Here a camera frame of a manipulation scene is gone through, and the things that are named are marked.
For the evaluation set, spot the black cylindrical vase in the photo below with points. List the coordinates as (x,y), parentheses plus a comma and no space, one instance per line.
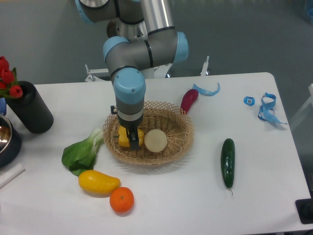
(31,109)

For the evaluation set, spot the woven wicker basket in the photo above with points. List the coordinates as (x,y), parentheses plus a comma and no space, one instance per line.
(167,117)

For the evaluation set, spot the orange tangerine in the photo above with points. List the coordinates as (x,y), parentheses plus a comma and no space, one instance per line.
(122,200)

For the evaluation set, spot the white paper roll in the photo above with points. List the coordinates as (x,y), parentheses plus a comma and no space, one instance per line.
(10,174)

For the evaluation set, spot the small blue tape roll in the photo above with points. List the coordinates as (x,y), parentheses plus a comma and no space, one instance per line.
(249,101)

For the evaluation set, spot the red tulip flowers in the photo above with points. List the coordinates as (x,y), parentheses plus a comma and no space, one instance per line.
(9,86)

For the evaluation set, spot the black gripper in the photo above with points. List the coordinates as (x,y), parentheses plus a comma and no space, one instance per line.
(131,123)

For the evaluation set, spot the round white onion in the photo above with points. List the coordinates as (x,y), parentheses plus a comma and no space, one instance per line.
(155,140)

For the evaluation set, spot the metal bowl dark rim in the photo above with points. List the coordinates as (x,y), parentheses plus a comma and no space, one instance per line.
(10,141)

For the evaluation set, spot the green cucumber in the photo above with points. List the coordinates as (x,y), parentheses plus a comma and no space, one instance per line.
(228,163)

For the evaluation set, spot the green bok choy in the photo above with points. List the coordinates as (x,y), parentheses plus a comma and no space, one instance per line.
(81,156)

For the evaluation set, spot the white metal base frame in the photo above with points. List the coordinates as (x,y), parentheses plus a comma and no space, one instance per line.
(164,71)

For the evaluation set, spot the purple eggplant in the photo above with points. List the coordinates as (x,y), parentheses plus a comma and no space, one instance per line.
(189,99)

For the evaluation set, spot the black device table corner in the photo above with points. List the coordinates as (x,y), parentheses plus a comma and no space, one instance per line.
(305,210)

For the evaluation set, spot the blue crumpled ribbon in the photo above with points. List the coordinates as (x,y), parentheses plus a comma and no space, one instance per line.
(266,110)

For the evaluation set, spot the yellow mango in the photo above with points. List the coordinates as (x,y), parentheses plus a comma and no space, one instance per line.
(97,182)

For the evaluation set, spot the blue curved tape strip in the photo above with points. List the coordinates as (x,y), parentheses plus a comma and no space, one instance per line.
(206,92)

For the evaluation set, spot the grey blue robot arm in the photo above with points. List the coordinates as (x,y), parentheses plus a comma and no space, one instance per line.
(126,57)

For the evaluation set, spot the yellow bell pepper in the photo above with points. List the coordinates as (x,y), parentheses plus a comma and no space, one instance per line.
(123,140)

